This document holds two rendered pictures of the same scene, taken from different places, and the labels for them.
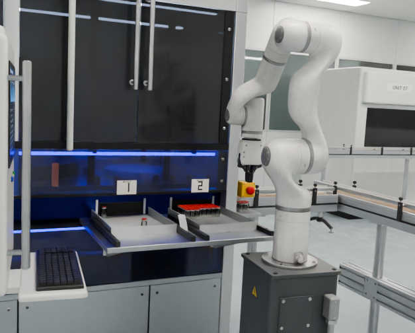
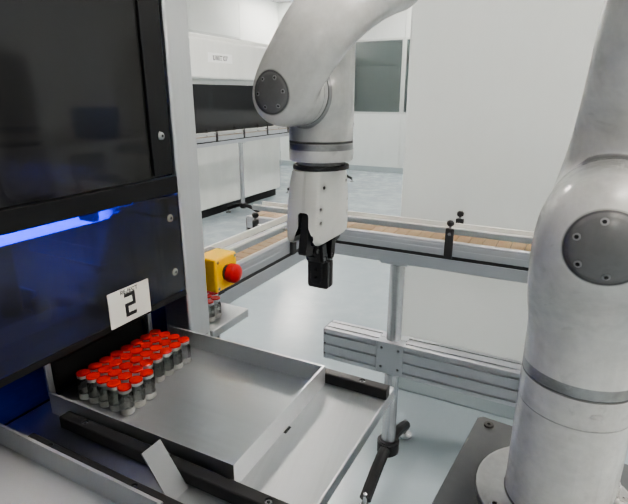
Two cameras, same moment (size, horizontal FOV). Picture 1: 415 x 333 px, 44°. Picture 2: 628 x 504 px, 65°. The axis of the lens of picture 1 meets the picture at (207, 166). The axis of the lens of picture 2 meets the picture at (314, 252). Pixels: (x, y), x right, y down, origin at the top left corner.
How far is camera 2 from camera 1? 1.54 m
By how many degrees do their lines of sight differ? 38
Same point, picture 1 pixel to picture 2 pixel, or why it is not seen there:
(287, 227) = (611, 446)
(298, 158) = not seen: outside the picture
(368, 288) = (385, 358)
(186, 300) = not seen: outside the picture
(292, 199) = not seen: outside the picture
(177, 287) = not seen: outside the picture
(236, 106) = (324, 56)
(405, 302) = (459, 371)
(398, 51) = (191, 15)
